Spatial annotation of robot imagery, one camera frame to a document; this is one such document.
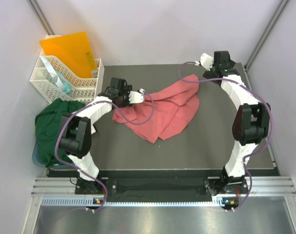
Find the teal plastic basin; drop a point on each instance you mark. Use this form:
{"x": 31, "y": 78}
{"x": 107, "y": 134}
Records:
{"x": 38, "y": 162}

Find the green t shirt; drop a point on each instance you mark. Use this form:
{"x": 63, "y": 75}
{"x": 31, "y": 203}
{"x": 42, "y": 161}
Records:
{"x": 47, "y": 128}

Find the aluminium frame rail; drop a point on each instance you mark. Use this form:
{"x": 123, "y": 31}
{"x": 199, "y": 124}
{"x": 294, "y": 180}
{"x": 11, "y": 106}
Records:
{"x": 258, "y": 186}

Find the orange plastic folder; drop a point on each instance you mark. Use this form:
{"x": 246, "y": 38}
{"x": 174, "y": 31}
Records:
{"x": 74, "y": 50}

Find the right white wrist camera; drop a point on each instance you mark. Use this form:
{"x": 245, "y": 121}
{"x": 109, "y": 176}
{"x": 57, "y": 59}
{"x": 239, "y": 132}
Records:
{"x": 205, "y": 61}

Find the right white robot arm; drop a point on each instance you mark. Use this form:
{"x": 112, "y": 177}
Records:
{"x": 251, "y": 123}

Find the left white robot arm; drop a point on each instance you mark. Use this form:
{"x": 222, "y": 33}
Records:
{"x": 75, "y": 137}

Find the white slotted cable duct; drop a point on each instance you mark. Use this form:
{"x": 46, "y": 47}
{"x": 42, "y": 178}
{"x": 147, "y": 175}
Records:
{"x": 95, "y": 202}

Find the light blue items in organizer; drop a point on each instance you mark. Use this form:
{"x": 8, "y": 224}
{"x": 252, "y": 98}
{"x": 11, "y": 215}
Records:
{"x": 57, "y": 77}

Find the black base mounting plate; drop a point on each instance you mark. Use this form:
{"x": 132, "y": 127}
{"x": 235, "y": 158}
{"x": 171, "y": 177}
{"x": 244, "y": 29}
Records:
{"x": 142, "y": 187}

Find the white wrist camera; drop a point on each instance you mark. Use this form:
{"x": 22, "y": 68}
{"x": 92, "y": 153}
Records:
{"x": 136, "y": 97}
{"x": 205, "y": 61}

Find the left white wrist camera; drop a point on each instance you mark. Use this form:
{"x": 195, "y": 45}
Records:
{"x": 136, "y": 97}

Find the pink t shirt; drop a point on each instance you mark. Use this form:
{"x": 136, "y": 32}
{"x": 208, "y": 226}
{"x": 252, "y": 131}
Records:
{"x": 172, "y": 109}

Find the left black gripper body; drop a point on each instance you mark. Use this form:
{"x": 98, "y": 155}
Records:
{"x": 124, "y": 100}

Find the white perforated file organizer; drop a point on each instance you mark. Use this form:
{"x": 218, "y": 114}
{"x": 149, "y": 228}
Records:
{"x": 67, "y": 69}

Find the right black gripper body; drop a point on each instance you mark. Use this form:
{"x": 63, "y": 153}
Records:
{"x": 209, "y": 74}

